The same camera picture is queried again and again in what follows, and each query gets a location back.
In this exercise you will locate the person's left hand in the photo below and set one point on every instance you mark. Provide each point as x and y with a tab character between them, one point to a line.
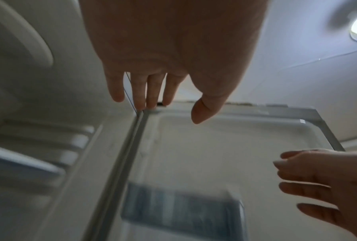
172	42

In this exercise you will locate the person's right hand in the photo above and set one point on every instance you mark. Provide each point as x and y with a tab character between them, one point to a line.
345	183

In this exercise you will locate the white fridge cabinet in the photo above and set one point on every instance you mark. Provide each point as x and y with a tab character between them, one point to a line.
86	94

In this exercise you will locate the white fridge door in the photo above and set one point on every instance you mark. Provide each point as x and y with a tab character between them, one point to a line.
214	150

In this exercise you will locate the white rounded fridge light housing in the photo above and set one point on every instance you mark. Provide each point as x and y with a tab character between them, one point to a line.
14	30

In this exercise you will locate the clear blue door bin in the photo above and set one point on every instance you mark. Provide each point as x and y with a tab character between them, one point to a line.
181	209

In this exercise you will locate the glass fridge shelf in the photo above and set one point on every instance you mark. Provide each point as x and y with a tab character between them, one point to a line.
20	164

